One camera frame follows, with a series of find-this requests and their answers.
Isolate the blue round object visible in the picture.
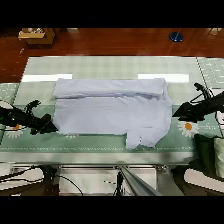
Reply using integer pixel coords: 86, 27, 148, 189
168, 31, 185, 43

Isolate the silver frame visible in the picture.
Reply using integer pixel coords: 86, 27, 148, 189
0, 151, 198, 197

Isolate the black cable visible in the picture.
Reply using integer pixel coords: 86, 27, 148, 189
54, 174, 85, 197

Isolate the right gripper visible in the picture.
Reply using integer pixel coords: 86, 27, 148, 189
171, 101, 205, 122

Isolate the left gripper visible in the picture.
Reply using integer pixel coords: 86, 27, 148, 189
29, 113, 60, 136

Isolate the pale blue shirt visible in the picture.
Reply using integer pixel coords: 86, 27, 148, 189
52, 77, 174, 150

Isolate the wooden box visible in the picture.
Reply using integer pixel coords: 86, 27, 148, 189
17, 27, 56, 45

